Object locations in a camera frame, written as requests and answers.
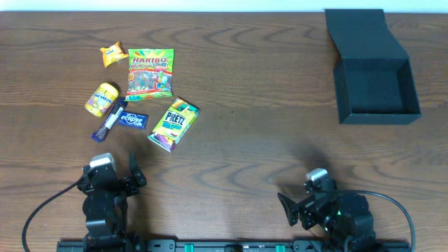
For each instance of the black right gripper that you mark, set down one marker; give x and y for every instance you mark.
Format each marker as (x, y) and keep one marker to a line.
(304, 207)

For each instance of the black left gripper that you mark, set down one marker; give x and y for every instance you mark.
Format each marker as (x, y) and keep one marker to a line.
(114, 182)

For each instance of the yellow green Pretz box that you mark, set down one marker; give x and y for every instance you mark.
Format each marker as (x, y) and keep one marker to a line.
(173, 124)

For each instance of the yellow Mentos gum bottle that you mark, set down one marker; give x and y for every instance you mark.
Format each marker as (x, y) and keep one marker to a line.
(101, 100)

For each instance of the green Haribo gummy bag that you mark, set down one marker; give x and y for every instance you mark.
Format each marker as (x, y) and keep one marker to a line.
(150, 74)

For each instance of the small orange candy packet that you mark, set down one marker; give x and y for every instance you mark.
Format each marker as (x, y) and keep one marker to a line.
(113, 54)

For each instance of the black gift box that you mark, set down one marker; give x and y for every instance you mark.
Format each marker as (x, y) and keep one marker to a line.
(374, 83)

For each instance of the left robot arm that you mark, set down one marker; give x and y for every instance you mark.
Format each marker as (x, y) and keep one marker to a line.
(105, 206)

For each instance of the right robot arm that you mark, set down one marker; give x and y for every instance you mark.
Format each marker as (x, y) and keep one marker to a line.
(344, 216)

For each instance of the blue Eclipse mints tin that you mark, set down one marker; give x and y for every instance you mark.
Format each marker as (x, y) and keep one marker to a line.
(135, 120)

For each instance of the dark blue snack bar wrapper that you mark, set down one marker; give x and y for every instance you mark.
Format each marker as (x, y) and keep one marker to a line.
(101, 134)

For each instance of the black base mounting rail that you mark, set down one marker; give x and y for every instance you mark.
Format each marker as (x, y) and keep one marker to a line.
(169, 245)

